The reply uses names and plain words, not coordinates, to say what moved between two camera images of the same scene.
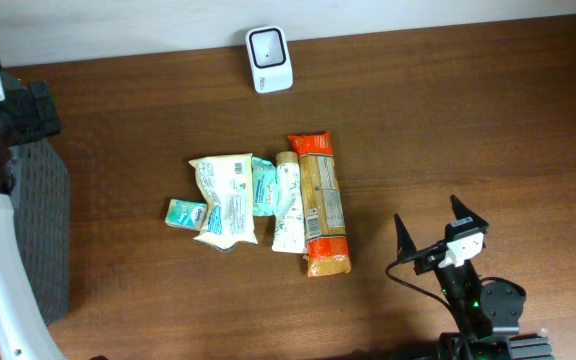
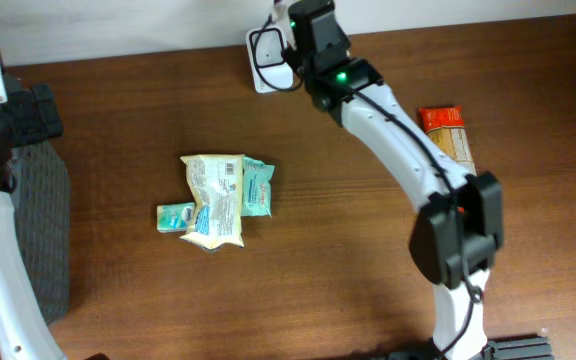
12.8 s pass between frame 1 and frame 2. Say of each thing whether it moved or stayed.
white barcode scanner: stayed
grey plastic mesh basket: stayed
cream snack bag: moved
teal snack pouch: moved
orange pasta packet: moved
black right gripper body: moved
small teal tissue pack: moved
